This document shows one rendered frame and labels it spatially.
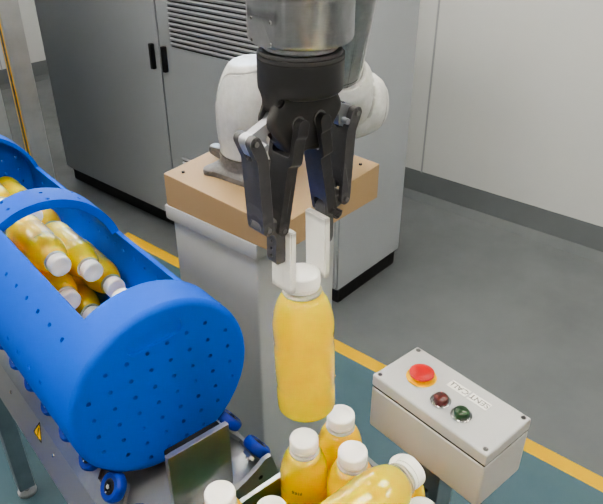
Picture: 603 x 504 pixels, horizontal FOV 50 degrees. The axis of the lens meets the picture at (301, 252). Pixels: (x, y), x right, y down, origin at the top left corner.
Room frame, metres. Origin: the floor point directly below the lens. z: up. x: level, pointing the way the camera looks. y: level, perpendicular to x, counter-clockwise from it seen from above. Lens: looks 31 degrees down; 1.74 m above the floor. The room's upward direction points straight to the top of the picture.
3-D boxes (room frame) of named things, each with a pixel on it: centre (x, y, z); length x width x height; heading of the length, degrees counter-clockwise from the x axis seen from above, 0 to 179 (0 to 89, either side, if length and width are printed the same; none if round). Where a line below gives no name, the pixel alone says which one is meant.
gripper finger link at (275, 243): (0.53, 0.03, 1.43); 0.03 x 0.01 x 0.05; 131
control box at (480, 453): (0.67, -0.21, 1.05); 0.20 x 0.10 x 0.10; 40
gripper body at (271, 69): (0.56, 0.00, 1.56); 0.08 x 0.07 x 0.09; 131
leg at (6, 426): (1.40, 0.88, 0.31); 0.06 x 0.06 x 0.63; 40
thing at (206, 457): (0.64, 0.15, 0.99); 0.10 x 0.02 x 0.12; 130
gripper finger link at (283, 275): (0.54, 0.02, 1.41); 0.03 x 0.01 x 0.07; 41
